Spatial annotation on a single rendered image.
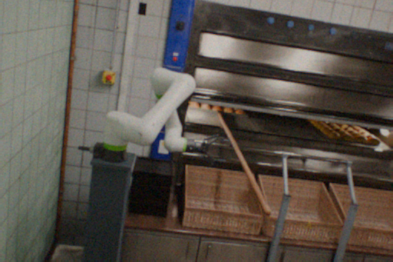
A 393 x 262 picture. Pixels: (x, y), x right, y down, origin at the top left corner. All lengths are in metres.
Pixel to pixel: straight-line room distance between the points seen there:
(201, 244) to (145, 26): 1.58
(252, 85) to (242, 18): 0.50
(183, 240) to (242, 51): 1.41
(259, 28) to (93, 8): 1.20
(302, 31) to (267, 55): 0.31
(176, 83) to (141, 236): 1.14
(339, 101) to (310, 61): 0.40
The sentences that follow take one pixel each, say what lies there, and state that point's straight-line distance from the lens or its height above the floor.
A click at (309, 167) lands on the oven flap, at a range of 3.34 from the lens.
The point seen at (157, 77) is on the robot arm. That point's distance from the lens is 2.25.
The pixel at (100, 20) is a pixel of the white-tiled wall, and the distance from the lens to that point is 2.95.
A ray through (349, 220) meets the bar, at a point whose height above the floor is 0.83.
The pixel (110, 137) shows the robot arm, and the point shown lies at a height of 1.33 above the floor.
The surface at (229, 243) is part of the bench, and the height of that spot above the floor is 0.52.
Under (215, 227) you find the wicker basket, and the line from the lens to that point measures 2.84.
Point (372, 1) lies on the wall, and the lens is 3.27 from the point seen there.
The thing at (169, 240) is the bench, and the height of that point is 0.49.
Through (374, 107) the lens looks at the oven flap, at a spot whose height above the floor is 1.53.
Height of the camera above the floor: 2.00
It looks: 15 degrees down
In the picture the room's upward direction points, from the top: 10 degrees clockwise
